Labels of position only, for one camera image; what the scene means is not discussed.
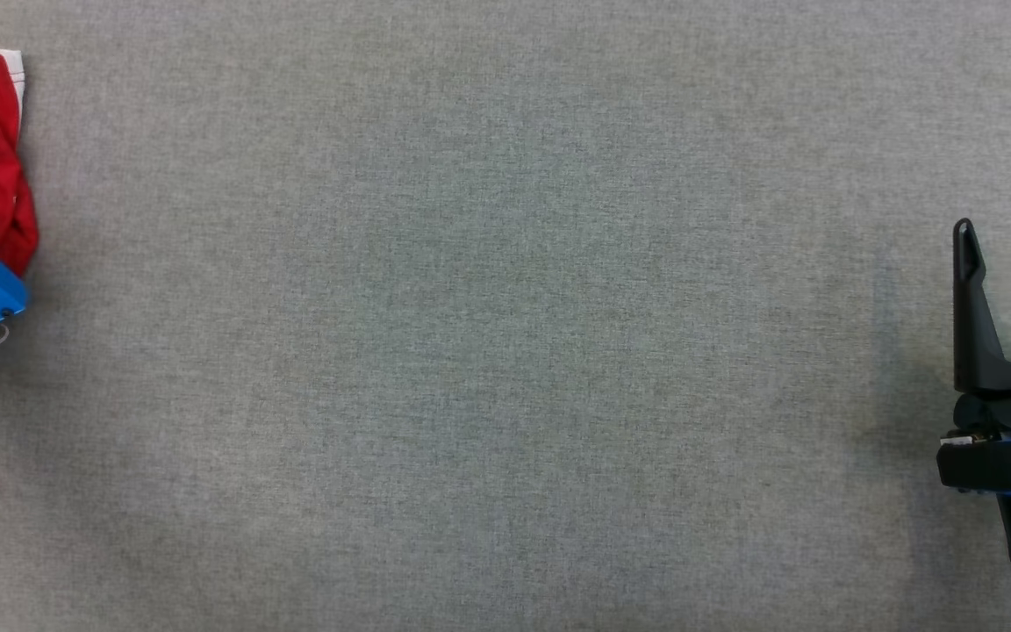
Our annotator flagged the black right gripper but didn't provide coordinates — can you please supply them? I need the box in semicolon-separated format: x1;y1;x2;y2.
936;202;1011;493

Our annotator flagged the grey fabric sofa surface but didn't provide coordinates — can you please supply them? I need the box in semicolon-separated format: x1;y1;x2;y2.
0;0;1011;632

